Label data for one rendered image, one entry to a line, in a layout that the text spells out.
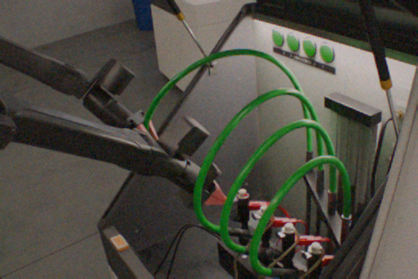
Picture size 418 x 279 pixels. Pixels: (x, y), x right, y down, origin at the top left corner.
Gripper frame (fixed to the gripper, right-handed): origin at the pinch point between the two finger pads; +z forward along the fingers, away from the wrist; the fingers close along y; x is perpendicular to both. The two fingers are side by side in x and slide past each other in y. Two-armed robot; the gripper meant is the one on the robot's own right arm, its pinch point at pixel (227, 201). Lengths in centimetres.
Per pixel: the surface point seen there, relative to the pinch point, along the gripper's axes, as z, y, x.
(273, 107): 12.5, 22.8, 30.4
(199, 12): 59, 49, 273
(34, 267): 30, -127, 139
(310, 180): 15.7, 14.9, 1.6
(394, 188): -1.2, 24.2, -34.5
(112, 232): -5.3, -30.0, 22.7
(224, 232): -10.0, -0.4, -19.4
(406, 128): -7.5, 32.1, -34.1
